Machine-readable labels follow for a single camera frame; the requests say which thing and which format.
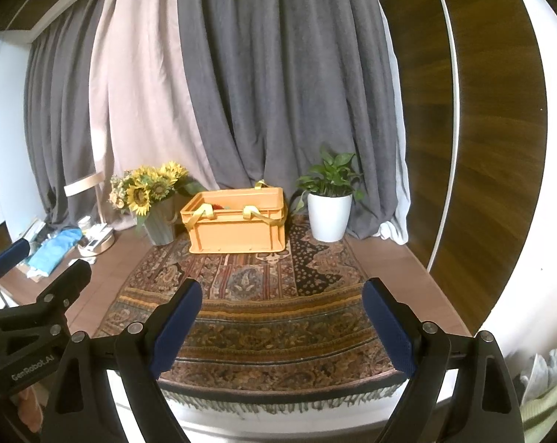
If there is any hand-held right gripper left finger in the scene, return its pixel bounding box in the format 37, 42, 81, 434
42, 278, 204, 443

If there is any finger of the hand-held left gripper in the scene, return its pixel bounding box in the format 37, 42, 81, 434
34, 259, 93, 329
0, 238, 31, 310

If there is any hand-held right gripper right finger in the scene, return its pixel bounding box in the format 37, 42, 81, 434
361, 278, 526, 443

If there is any orange crate with yellow straps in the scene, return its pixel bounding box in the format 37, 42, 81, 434
180, 180, 289, 255

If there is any blue cloth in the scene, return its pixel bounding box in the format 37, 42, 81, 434
30, 227, 84, 274

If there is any white device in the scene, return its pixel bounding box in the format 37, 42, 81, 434
78, 224, 113, 249

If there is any patterned rug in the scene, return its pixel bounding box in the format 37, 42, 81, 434
91, 214, 408, 413

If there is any ribbed grey vase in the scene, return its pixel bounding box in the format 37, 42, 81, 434
144, 196, 177, 246

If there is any artificial sunflower bouquet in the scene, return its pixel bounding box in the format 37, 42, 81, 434
109, 161, 205, 236

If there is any white plant pot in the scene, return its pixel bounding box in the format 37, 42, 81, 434
307, 192, 353, 243

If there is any white sheer curtain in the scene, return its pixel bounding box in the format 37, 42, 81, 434
377, 4, 411, 246

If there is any narrow grey curtain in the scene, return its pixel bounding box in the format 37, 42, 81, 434
24, 0, 122, 231

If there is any white crumpled cloth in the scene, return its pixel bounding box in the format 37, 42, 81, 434
520, 348, 557, 402

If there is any green leafy plant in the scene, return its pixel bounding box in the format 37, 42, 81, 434
291, 145, 366, 215

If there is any pale green cloth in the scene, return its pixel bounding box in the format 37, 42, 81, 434
520, 378, 557, 443

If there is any pink curtain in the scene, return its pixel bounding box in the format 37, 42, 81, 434
90, 0, 221, 231

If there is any wide grey curtain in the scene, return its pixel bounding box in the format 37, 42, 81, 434
177, 0, 401, 241

